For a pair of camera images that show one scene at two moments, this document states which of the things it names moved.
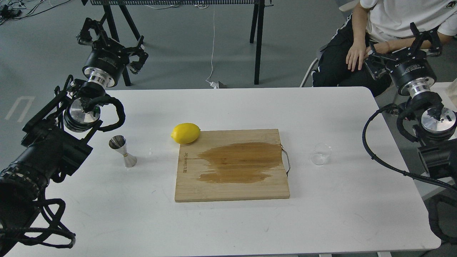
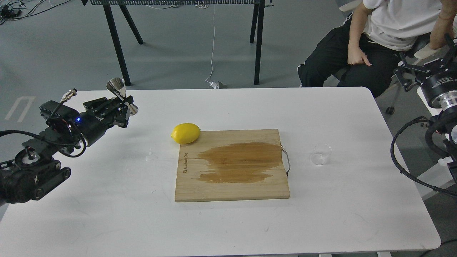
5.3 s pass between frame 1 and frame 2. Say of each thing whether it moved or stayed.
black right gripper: moved
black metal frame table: stayed
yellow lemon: stayed
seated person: stayed
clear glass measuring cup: stayed
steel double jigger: moved
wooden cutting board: stayed
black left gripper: moved
